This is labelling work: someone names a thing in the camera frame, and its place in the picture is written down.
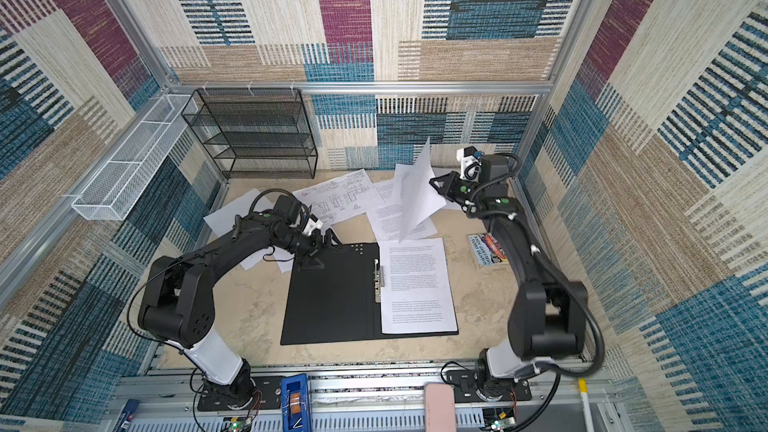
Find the blue box on rail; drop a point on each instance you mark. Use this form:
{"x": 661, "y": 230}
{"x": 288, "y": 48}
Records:
{"x": 296, "y": 404}

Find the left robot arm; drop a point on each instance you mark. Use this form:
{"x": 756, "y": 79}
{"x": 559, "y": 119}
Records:
{"x": 178, "y": 307}

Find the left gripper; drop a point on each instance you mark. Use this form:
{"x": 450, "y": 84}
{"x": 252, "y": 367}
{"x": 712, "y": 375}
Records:
{"x": 315, "y": 247}

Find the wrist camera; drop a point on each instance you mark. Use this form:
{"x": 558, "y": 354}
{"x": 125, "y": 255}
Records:
{"x": 289, "y": 208}
{"x": 476, "y": 166}

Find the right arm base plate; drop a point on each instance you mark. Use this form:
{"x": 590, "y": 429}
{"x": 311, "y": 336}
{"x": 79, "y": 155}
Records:
{"x": 467, "y": 388}

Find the red folder black inside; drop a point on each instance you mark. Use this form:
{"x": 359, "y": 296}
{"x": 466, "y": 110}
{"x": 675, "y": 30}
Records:
{"x": 341, "y": 303}

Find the colourful comic book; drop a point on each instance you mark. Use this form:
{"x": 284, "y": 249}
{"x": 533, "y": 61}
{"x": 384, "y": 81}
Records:
{"x": 486, "y": 250}

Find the black wire mesh shelf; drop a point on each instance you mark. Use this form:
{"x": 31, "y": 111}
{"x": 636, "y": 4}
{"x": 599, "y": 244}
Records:
{"x": 252, "y": 133}

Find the diagram drawing sheet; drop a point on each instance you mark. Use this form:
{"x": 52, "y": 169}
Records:
{"x": 341, "y": 198}

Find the printed text sheet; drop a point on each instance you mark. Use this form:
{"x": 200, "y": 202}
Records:
{"x": 416, "y": 297}

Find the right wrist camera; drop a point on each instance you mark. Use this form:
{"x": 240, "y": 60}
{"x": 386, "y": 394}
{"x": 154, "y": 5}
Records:
{"x": 476, "y": 166}

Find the white wire mesh tray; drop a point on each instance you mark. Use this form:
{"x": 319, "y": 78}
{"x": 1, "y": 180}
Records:
{"x": 117, "y": 186}

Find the text sheet under pile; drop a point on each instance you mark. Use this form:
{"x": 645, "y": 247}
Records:
{"x": 385, "y": 220}

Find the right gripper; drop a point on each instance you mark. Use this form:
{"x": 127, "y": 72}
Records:
{"x": 445, "y": 188}

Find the white yellow marker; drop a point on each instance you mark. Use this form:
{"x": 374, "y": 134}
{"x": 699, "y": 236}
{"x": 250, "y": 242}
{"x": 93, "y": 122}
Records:
{"x": 588, "y": 418}

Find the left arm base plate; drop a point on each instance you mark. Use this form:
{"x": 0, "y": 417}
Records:
{"x": 258, "y": 393}

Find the pink phone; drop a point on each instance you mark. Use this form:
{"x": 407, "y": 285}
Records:
{"x": 439, "y": 408}

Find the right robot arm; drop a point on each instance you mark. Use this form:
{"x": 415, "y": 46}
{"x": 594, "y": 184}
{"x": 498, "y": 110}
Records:
{"x": 550, "y": 326}

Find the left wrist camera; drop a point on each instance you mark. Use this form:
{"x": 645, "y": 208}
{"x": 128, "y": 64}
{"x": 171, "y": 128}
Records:
{"x": 289, "y": 208}

